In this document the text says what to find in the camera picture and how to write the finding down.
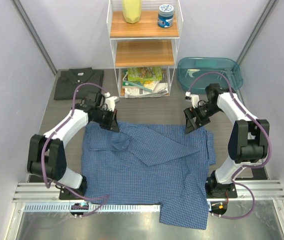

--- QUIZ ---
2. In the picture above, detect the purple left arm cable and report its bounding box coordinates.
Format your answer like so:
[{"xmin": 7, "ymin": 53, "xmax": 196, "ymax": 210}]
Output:
[{"xmin": 41, "ymin": 82, "xmax": 110, "ymax": 217}]

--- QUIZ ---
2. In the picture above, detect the green picture book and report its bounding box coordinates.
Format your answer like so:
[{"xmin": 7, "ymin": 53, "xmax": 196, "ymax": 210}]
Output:
[{"xmin": 128, "ymin": 66, "xmax": 162, "ymax": 82}]

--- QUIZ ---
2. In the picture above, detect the white wire wooden shelf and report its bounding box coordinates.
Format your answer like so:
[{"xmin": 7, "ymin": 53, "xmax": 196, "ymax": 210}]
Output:
[{"xmin": 106, "ymin": 0, "xmax": 183, "ymax": 98}]

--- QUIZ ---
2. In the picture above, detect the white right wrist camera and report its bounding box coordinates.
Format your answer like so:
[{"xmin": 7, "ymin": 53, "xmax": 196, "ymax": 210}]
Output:
[{"xmin": 185, "ymin": 91, "xmax": 200, "ymax": 108}]

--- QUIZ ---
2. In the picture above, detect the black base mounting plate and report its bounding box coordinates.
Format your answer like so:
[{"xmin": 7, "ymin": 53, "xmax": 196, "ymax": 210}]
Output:
[{"xmin": 55, "ymin": 172, "xmax": 237, "ymax": 200}]

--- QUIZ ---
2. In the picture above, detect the teal plastic basin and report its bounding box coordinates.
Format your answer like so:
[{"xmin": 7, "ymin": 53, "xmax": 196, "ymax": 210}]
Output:
[{"xmin": 177, "ymin": 57, "xmax": 243, "ymax": 95}]

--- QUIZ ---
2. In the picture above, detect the blue jar with lid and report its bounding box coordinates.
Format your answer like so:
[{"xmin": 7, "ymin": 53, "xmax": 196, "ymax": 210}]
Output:
[{"xmin": 157, "ymin": 4, "xmax": 174, "ymax": 28}]

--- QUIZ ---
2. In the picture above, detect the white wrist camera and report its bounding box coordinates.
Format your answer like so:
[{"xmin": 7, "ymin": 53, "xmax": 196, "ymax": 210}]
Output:
[
  {"xmin": 185, "ymin": 91, "xmax": 200, "ymax": 108},
  {"xmin": 102, "ymin": 92, "xmax": 120, "ymax": 112}
]

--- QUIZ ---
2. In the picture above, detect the blue plaid long sleeve shirt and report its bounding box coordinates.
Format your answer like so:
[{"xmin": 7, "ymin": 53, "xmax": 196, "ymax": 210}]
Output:
[{"xmin": 81, "ymin": 122, "xmax": 216, "ymax": 230}]

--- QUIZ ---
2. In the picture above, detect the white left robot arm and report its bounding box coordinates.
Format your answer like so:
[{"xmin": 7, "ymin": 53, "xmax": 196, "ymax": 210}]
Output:
[{"xmin": 27, "ymin": 92, "xmax": 120, "ymax": 200}]

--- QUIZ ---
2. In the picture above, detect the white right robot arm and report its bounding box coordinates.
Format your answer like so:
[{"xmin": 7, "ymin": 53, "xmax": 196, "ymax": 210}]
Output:
[{"xmin": 184, "ymin": 83, "xmax": 269, "ymax": 198}]

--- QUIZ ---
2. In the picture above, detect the stack of books and papers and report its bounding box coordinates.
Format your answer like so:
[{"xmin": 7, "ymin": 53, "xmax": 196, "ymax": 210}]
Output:
[{"xmin": 118, "ymin": 68, "xmax": 171, "ymax": 99}]

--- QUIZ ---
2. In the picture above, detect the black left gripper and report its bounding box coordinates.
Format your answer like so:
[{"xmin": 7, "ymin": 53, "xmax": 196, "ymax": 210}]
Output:
[{"xmin": 92, "ymin": 107, "xmax": 119, "ymax": 132}]

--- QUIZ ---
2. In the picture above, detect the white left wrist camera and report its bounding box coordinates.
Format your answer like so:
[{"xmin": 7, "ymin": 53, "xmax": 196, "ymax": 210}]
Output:
[{"xmin": 102, "ymin": 92, "xmax": 120, "ymax": 112}]

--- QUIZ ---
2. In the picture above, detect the white slotted cable duct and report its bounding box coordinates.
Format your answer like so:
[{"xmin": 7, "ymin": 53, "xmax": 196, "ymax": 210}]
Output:
[{"xmin": 24, "ymin": 202, "xmax": 160, "ymax": 213}]

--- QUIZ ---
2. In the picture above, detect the folded dark grey shirt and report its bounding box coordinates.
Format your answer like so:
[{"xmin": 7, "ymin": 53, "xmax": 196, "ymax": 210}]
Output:
[{"xmin": 54, "ymin": 67, "xmax": 104, "ymax": 101}]

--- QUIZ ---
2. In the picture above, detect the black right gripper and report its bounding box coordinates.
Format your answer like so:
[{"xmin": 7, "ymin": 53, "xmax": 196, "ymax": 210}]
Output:
[{"xmin": 184, "ymin": 103, "xmax": 222, "ymax": 135}]

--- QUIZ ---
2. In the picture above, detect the yellow vase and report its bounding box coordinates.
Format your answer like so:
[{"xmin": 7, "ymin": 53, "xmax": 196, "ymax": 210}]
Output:
[{"xmin": 122, "ymin": 0, "xmax": 142, "ymax": 24}]

